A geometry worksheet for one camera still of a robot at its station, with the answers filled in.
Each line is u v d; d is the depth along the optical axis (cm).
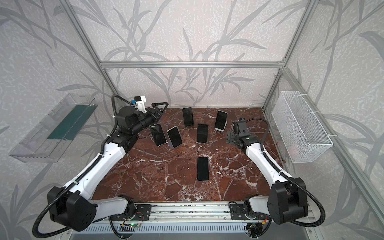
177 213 75
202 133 102
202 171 89
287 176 43
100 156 48
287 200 40
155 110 64
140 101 66
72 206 39
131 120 55
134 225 70
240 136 64
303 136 62
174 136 90
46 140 64
